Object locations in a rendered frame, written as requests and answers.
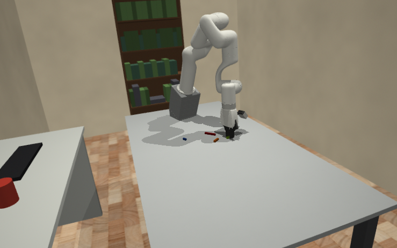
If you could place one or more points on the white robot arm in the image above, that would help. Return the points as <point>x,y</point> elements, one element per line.
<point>208,34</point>

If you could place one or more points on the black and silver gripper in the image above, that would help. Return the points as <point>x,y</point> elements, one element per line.
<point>229,119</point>

